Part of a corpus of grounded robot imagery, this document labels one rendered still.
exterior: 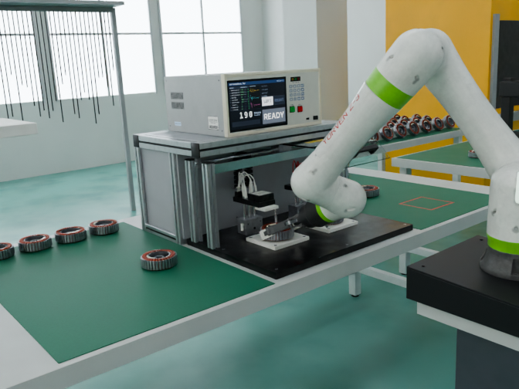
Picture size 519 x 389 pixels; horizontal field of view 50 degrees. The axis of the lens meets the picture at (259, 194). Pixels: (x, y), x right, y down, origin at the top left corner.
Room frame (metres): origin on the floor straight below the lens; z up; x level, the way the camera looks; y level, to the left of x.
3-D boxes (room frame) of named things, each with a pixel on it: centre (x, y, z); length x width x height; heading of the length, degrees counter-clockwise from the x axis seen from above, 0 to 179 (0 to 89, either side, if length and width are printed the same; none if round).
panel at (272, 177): (2.07, 0.01, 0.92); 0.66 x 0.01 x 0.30; 129
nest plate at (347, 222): (1.94, -0.24, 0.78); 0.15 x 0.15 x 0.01; 39
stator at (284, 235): (1.79, -0.05, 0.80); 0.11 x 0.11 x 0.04
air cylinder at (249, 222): (1.91, 0.04, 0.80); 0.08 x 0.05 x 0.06; 129
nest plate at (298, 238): (1.79, -0.05, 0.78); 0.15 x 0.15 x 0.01; 39
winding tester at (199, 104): (2.13, 0.04, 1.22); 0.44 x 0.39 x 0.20; 129
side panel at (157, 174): (1.98, 0.36, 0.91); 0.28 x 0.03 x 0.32; 39
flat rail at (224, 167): (1.95, -0.08, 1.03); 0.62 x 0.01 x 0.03; 129
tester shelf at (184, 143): (2.12, 0.05, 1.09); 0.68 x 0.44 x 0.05; 129
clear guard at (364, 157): (1.97, -0.26, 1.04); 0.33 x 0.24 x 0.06; 39
